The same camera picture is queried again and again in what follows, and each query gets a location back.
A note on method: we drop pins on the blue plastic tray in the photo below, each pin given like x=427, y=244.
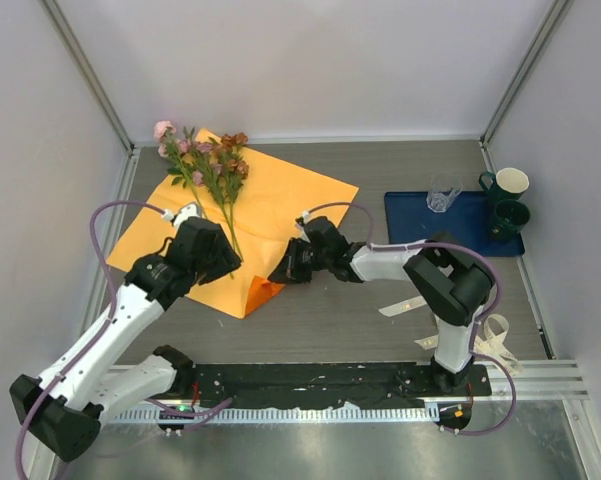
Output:
x=409, y=219

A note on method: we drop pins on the aluminium front rail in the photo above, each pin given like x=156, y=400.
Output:
x=539, y=381

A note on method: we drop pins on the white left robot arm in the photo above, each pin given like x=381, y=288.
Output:
x=105, y=330

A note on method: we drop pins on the orange fake flower stem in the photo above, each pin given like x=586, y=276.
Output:
x=232, y=169

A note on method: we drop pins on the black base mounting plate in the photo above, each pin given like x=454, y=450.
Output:
x=318, y=386

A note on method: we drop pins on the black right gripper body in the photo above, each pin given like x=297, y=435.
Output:
x=307, y=259

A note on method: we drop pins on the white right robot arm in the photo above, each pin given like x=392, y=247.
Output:
x=455, y=283

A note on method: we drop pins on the orange wrapping paper sheet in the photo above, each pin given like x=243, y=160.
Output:
x=276, y=192

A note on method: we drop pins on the dark green mug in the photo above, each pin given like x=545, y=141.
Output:
x=507, y=219

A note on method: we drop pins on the clear plastic cup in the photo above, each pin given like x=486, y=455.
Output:
x=444, y=189

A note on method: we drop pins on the green mug white interior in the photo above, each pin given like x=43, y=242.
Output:
x=506, y=184

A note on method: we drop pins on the pink fake flower stem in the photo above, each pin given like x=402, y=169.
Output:
x=174, y=146
x=206, y=175

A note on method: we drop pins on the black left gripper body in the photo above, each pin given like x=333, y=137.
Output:
x=220, y=261

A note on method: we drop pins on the cream printed ribbon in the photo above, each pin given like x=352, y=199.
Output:
x=495, y=329

